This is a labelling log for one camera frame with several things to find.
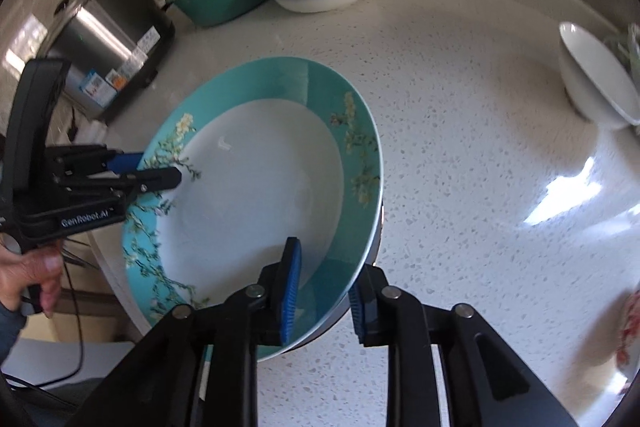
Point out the white bowl with red print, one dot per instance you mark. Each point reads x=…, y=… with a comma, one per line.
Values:
x=631, y=332

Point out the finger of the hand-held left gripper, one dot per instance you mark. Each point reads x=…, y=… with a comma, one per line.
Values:
x=160, y=178
x=125, y=162

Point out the plastic bag of greens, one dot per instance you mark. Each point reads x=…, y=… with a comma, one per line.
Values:
x=631, y=47

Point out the person's left hand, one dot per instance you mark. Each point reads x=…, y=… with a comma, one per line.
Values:
x=25, y=269

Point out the deep teal floral plate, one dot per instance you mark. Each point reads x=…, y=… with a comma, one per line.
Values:
x=260, y=167

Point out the grey rimmed white plate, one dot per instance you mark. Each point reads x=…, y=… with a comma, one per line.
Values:
x=383, y=222

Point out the small plain white bowl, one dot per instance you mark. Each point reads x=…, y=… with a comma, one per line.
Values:
x=595, y=72

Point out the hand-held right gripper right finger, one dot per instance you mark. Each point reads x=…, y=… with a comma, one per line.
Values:
x=357, y=312

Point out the stainless steel rice cooker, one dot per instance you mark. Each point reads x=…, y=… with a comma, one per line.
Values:
x=110, y=37

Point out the person's left forearm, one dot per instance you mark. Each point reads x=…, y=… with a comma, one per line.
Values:
x=7, y=332

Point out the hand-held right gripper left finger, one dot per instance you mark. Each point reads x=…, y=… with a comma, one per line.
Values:
x=292, y=292

